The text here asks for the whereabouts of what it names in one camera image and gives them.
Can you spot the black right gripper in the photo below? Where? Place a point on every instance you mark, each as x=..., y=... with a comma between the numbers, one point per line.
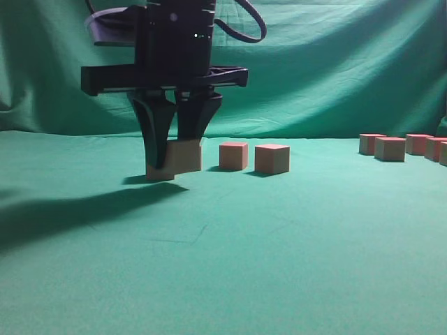
x=173, y=46

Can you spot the pink cube column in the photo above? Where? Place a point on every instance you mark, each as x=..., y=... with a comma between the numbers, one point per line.
x=233, y=155
x=443, y=154
x=391, y=149
x=416, y=144
x=367, y=143
x=183, y=156
x=272, y=158
x=433, y=148
x=155, y=174

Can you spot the green cloth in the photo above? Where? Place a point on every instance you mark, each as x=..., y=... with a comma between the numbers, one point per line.
x=340, y=244

